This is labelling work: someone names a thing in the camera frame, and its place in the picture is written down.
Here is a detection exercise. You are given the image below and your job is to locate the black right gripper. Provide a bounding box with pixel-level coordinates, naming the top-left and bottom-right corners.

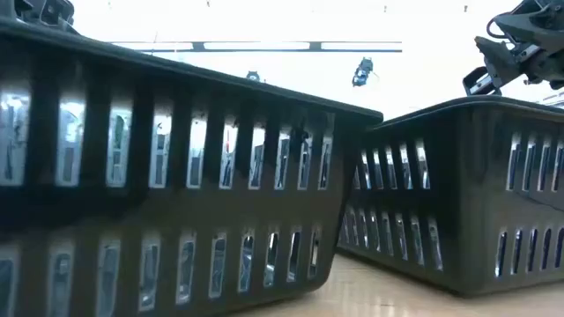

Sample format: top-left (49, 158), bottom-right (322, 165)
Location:
top-left (462, 0), bottom-right (564, 97)

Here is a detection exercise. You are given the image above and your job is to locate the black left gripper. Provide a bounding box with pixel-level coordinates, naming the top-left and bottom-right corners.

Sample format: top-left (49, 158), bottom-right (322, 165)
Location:
top-left (12, 0), bottom-right (77, 33)

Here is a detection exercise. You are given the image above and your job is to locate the black slotted plastic basket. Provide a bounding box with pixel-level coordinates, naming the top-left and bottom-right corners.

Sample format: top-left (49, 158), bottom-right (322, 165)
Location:
top-left (0, 17), bottom-right (384, 317)
top-left (337, 95), bottom-right (564, 297)

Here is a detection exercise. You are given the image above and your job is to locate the blue hanging device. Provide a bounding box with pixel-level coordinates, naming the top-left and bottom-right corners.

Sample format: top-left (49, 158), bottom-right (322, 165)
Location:
top-left (351, 56), bottom-right (375, 88)

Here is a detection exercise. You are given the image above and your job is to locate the long ceiling light fixture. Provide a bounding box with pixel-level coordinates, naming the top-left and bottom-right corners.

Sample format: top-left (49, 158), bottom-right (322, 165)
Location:
top-left (109, 40), bottom-right (404, 55)

